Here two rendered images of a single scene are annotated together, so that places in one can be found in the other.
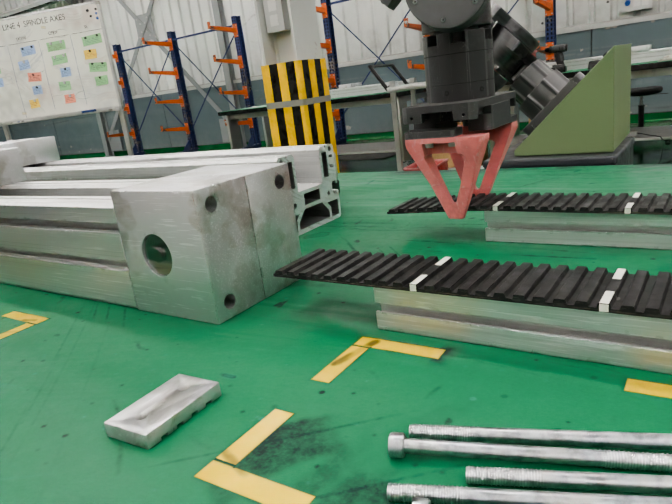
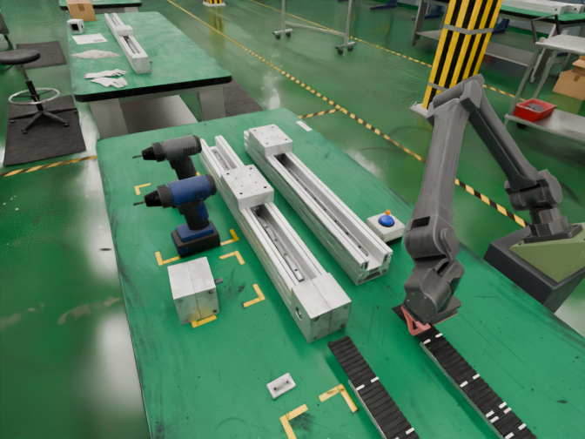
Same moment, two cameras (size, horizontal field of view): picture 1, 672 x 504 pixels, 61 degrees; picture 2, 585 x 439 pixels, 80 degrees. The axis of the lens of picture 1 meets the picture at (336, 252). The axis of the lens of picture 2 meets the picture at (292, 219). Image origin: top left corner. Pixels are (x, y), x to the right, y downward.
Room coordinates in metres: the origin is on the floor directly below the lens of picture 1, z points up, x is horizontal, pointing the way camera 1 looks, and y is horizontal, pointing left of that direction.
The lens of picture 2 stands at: (-0.03, -0.05, 1.47)
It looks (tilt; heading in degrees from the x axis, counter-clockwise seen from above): 39 degrees down; 26
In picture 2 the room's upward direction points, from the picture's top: 2 degrees clockwise
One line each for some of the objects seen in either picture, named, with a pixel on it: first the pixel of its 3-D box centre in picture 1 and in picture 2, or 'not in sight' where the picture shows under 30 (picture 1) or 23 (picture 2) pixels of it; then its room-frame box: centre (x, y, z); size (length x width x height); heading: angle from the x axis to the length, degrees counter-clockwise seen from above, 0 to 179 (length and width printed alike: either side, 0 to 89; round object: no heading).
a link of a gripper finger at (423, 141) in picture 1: (459, 162); (421, 318); (0.49, -0.12, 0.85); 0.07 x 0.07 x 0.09; 54
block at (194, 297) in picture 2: not in sight; (198, 288); (0.35, 0.37, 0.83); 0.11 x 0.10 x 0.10; 140
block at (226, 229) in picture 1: (223, 232); (324, 305); (0.44, 0.09, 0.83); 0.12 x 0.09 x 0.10; 144
